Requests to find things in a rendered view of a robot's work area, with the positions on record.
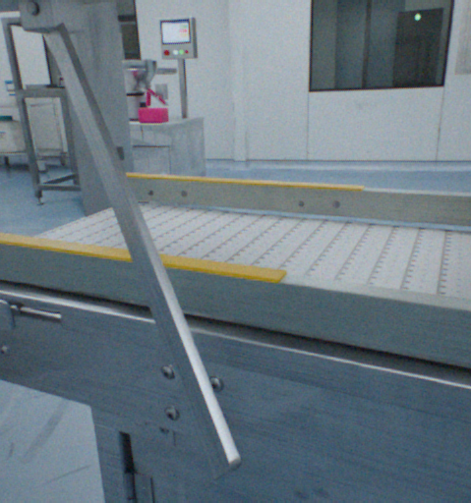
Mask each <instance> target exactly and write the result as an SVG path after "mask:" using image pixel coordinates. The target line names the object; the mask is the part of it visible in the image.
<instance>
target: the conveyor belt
mask: <svg viewBox="0 0 471 503"><path fill-rule="evenodd" d="M139 207H140V210H141V212H142V215H143V216H144V217H145V220H146V222H147V226H148V229H149V231H150V233H151V236H152V238H153V241H154V243H155V246H156V249H157V252H158V253H159V254H168V255H175V256H183V257H190V258H198V259H206V260H214V261H222V262H229V263H238V264H245V265H253V266H260V267H268V268H275V269H284V270H287V274H289V275H296V276H303V277H312V278H319V279H325V280H334V281H341V282H348V283H357V284H364V285H372V286H380V287H387V288H394V289H402V290H410V292H417V293H426V294H433V295H441V296H449V297H456V298H465V299H471V232H469V230H457V229H445V228H432V227H419V226H407V225H394V224H382V223H371V222H358V221H345V220H333V219H321V218H309V217H296V216H285V215H272V214H260V213H248V212H236V211H223V210H211V209H199V208H188V207H175V206H162V205H150V204H139ZM34 237H35V238H43V239H50V240H59V241H66V242H75V243H82V244H91V245H98V246H107V247H113V248H121V250H127V249H128V247H127V244H126V242H125V239H124V236H122V234H121V231H120V228H119V225H118V222H117V219H116V216H115V214H114V211H113V208H110V209H107V210H105V211H101V212H98V213H96V214H94V215H91V216H89V217H85V218H82V219H80V220H77V221H74V222H72V223H68V224H65V225H63V226H60V227H57V228H55V230H51V231H48V232H46V233H43V234H40V235H37V236H34ZM0 279H1V280H6V281H11V282H18V283H23V284H29V285H33V286H40V287H45V288H50V289H57V291H62V292H67V293H74V294H79V295H84V296H90V297H96V298H101V299H106V300H112V301H117V302H122V303H129V304H134V305H139V306H145V307H149V305H148V304H146V303H140V302H134V301H129V300H124V299H117V298H112V297H106V296H101V295H96V294H90V293H84V291H81V292H78V290H73V289H67V288H61V287H56V286H49V285H44V284H39V283H32V282H28V281H21V280H16V279H10V278H4V277H0ZM181 310H182V312H183V313H188V314H193V315H199V316H204V317H209V318H215V320H217V319H221V321H226V322H231V323H238V324H243V325H248V326H254V327H260V328H264V329H269V330H275V331H280V332H286V333H292V334H297V335H302V336H309V337H314V338H319V339H322V340H324V341H330V342H335V343H340V344H347V345H352V346H357V347H363V348H369V349H374V350H379V351H386V352H390V353H391V354H396V355H402V356H407V357H412V358H419V359H424V360H429V361H435V362H441V363H446V364H451V365H458V366H463V367H468V368H471V364H469V363H459V362H456V361H453V360H447V359H441V358H436V357H429V356H424V355H418V354H412V353H407V352H404V351H401V350H395V349H391V348H385V347H379V346H373V345H368V344H362V343H356V342H351V341H344V340H339V339H335V338H334V337H328V336H323V335H317V334H312V333H307V332H300V331H295V330H289V329H284V328H278V327H272V326H267V325H261V324H256V323H251V322H245V321H240V319H233V318H228V317H223V316H217V315H212V314H205V313H200V312H195V311H189V310H183V309H181Z"/></svg>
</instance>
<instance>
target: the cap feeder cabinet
mask: <svg viewBox="0 0 471 503"><path fill-rule="evenodd" d="M204 118H205V116H198V117H188V119H186V118H182V117H168V122H167V123H162V124H140V119H139V118H137V119H135V120H133V121H129V126H130V132H131V136H132V146H133V155H134V166H135V173H138V174H156V175H176V176H195V177H206V151H205V131H204ZM138 204H150V205H162V206H175V207H188V208H199V209H207V206H204V205H191V204H179V203H167V202H156V201H153V200H140V199H138Z"/></svg>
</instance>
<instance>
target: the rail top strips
mask: <svg viewBox="0 0 471 503"><path fill-rule="evenodd" d="M127 175H128V177H132V178H150V179H167V180H168V181H185V182H203V183H220V184H238V185H255V186H273V187H290V188H308V189H326V190H344V191H362V190H363V189H364V188H365V186H348V185H329V184H310V183H290V182H272V181H252V180H233V179H214V178H213V177H195V176H176V175H156V174H138V173H127ZM0 243H1V244H8V245H16V246H22V247H30V248H37V249H44V250H45V251H52V252H65V253H72V254H79V255H87V256H94V257H101V258H109V259H116V260H123V261H130V262H133V261H132V259H131V256H130V253H129V251H128V250H121V248H113V247H107V246H98V245H91V244H82V243H75V242H66V241H59V240H50V239H43V238H35V237H28V236H19V235H12V234H3V233H0ZM159 257H160V259H161V262H162V264H163V266H166V267H173V268H179V269H186V270H194V271H201V273H207V274H215V275H222V276H228V277H236V278H243V279H250V280H257V281H265V282H271V283H277V284H278V283H279V281H280V280H281V279H282V278H284V277H285V276H286V275H287V270H284V269H275V268H268V267H260V266H253V265H245V264H238V263H229V262H222V261H214V260H206V259H198V258H190V257H183V256H175V255H168V254H159Z"/></svg>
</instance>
